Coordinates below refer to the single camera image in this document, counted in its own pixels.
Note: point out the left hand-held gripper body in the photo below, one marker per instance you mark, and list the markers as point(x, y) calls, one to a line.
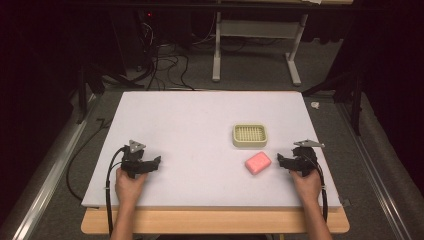
point(132, 156)

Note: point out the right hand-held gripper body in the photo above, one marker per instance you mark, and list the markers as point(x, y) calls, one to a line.
point(306, 156)

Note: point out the pink soap bar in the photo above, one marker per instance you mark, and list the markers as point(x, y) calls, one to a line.
point(258, 163)

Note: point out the beige soap dish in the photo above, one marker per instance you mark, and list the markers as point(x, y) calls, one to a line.
point(250, 135)

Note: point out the person's left hand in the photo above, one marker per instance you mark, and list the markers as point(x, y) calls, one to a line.
point(129, 188)

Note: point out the person's right hand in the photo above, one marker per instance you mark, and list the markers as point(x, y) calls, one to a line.
point(306, 188)

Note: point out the white foam mat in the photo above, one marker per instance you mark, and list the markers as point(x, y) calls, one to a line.
point(200, 150)

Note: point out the small white scrap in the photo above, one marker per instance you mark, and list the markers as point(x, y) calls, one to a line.
point(315, 105)

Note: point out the black metal stand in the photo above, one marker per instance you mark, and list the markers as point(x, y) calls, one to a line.
point(346, 90)
point(100, 76)

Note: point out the wooden table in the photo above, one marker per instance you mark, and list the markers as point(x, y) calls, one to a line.
point(213, 221)

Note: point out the silver metal rail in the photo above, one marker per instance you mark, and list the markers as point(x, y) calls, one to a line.
point(43, 180)
point(373, 173)

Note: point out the white metal desk frame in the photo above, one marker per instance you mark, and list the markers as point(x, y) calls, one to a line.
point(260, 30)

